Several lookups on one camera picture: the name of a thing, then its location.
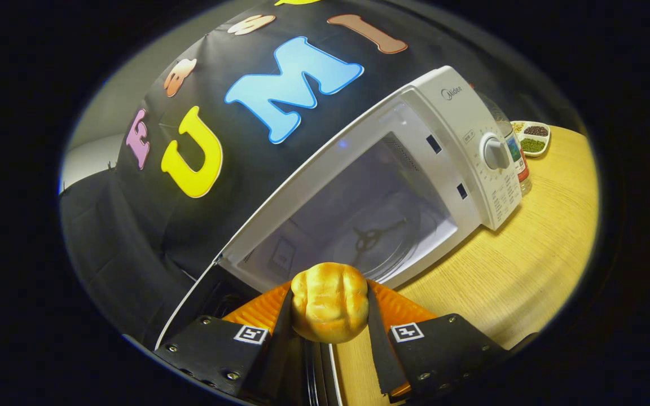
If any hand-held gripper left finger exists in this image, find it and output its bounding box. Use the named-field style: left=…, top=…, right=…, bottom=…
left=155, top=280, right=295, bottom=398

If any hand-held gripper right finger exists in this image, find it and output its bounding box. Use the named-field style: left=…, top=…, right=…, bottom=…
left=366, top=279, right=509, bottom=402

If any golden bread roll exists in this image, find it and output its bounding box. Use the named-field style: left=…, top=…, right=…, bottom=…
left=290, top=262, right=370, bottom=344

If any white microwave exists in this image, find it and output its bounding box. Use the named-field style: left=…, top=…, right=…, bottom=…
left=155, top=65, right=523, bottom=406

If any black backdrop cloth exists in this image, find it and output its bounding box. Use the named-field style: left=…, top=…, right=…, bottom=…
left=60, top=0, right=574, bottom=350

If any clear bottle red cap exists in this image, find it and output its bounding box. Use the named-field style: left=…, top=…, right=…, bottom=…
left=475, top=90, right=533, bottom=196

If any white divided bean dish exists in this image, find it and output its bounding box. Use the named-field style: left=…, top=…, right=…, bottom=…
left=510, top=121, right=551, bottom=158

